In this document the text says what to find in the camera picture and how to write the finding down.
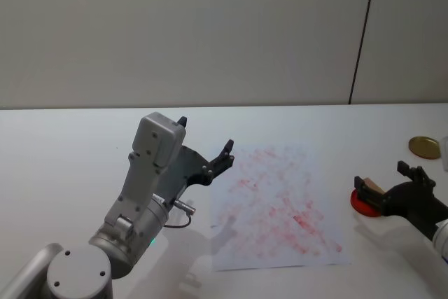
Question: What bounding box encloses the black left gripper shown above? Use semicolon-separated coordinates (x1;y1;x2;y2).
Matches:
153;116;236;204

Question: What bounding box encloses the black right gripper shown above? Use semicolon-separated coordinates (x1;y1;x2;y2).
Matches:
353;160;448;241

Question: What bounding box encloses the small wooden stamp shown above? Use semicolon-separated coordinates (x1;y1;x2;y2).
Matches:
363;177;385;195

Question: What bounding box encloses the round red ink pad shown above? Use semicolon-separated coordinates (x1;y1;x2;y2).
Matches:
350;188;385;218

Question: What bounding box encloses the round gold metal lid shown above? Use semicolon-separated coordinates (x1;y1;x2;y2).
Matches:
408;135;442;160

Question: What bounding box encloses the white paper with red marks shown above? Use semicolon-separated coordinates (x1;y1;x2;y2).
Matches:
209;144;352;272

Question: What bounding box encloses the thin dark cable silver plug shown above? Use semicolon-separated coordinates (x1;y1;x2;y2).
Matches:
162;199;195;229

